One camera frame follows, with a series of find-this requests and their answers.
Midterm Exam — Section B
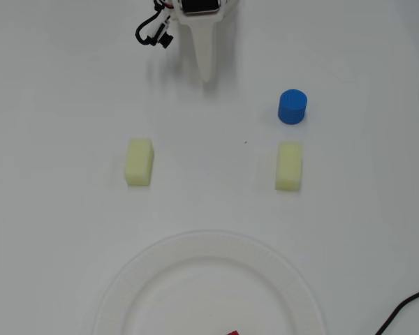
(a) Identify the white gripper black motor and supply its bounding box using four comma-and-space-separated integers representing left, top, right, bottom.
174, 0, 239, 82

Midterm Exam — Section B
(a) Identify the pale yellow foam block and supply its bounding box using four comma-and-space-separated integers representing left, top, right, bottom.
123, 137, 156, 187
274, 140, 304, 193

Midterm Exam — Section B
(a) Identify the blue ribbed cylinder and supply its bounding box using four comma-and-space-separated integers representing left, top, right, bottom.
277, 88, 309, 126

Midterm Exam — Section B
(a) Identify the white paper plate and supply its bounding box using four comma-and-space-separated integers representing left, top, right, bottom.
90, 229, 328, 335

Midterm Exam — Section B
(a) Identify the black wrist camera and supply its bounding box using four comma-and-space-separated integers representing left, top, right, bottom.
145, 23, 174, 50

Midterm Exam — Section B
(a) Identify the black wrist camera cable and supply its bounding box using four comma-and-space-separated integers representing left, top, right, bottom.
133, 0, 172, 47

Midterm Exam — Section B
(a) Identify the long black cable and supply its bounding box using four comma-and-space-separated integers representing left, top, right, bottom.
374, 285, 419, 335

